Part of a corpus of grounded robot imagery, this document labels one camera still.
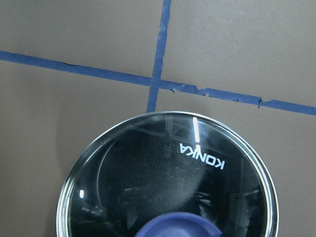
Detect glass pot lid blue knob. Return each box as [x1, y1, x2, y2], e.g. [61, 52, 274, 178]
[56, 112, 279, 237]

